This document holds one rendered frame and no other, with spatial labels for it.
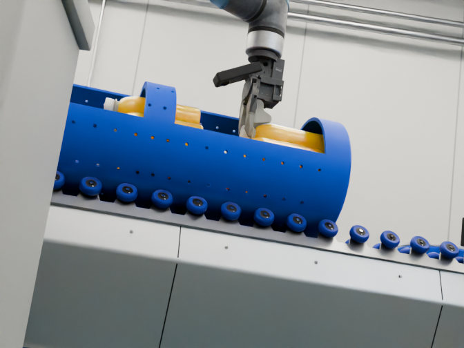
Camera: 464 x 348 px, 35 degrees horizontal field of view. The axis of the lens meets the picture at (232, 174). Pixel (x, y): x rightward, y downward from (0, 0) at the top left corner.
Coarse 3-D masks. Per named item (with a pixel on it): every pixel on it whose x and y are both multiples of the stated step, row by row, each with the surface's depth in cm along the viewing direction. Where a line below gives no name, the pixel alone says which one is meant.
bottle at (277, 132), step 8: (256, 128) 171; (264, 128) 170; (272, 128) 170; (280, 128) 171; (288, 128) 172; (256, 136) 170; (264, 136) 169; (272, 136) 169; (280, 136) 170; (288, 136) 170; (296, 136) 171; (304, 136) 172; (312, 136) 172; (320, 136) 173; (304, 144) 171; (312, 144) 171; (320, 144) 172
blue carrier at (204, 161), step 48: (96, 96) 172; (144, 96) 170; (96, 144) 149; (144, 144) 151; (192, 144) 153; (240, 144) 156; (336, 144) 163; (144, 192) 155; (192, 192) 156; (240, 192) 157; (288, 192) 159; (336, 192) 161
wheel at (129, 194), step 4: (120, 184) 152; (124, 184) 152; (128, 184) 153; (120, 188) 151; (124, 188) 151; (128, 188) 151; (132, 188) 152; (136, 188) 152; (116, 192) 151; (120, 192) 150; (124, 192) 151; (128, 192) 151; (132, 192) 151; (136, 192) 151; (120, 196) 150; (124, 196) 150; (128, 196) 150; (132, 196) 150; (136, 196) 151; (124, 200) 150; (128, 200) 150; (132, 200) 151
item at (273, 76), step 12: (252, 60) 176; (264, 60) 175; (276, 60) 175; (264, 72) 174; (276, 72) 174; (264, 84) 172; (276, 84) 172; (264, 96) 172; (276, 96) 171; (264, 108) 177
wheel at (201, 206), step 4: (192, 196) 156; (196, 196) 156; (188, 200) 154; (192, 200) 155; (196, 200) 155; (200, 200) 155; (204, 200) 156; (188, 204) 154; (192, 204) 154; (196, 204) 154; (200, 204) 154; (204, 204) 155; (188, 208) 154; (192, 208) 153; (196, 208) 153; (200, 208) 153; (204, 208) 154; (192, 212) 154; (196, 212) 154; (200, 212) 154
